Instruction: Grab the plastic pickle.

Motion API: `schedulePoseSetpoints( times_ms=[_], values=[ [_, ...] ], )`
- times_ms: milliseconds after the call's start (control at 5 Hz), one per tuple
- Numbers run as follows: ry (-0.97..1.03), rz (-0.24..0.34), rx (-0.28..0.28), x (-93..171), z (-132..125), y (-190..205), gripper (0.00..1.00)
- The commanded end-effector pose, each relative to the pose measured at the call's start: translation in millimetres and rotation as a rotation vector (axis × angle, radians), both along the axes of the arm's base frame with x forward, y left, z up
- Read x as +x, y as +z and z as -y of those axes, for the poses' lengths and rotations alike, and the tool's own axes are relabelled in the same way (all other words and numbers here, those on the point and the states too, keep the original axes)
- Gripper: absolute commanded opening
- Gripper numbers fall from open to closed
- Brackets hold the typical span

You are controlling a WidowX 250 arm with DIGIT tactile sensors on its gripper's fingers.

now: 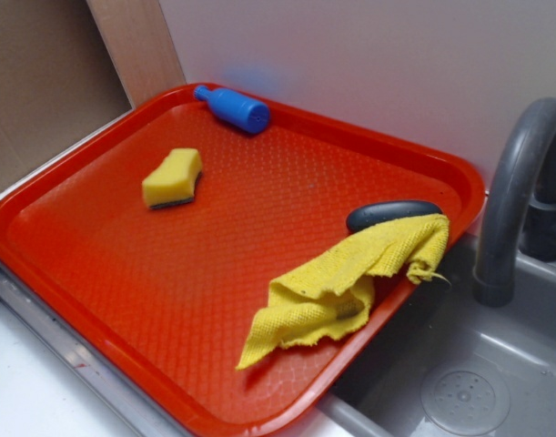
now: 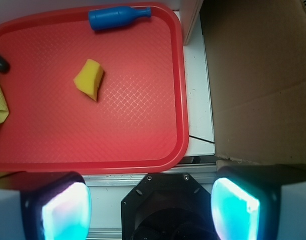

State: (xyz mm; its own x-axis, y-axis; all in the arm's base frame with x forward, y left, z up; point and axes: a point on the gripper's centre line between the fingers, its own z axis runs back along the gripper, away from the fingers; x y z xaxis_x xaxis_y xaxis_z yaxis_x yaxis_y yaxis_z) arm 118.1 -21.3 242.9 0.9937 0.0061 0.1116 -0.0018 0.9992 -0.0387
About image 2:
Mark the aluminium frame rail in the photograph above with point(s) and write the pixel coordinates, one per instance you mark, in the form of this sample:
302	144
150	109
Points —
202	173

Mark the blue plastic toy bottle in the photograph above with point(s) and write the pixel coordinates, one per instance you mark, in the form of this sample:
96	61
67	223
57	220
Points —
116	17

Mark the red plastic tray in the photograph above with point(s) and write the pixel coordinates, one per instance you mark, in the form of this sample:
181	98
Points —
138	124

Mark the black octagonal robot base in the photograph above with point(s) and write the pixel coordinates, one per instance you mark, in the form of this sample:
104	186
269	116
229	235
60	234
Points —
167	206

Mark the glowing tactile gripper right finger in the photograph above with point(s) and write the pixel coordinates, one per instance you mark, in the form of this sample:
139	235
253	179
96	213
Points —
260	202

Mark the yellow plastic cheese wedge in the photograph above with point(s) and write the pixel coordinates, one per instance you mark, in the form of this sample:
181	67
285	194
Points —
89	78

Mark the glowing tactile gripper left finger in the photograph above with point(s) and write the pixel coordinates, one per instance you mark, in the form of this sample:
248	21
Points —
44	206

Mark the brown cardboard box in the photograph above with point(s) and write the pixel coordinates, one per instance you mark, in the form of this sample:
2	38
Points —
256	58

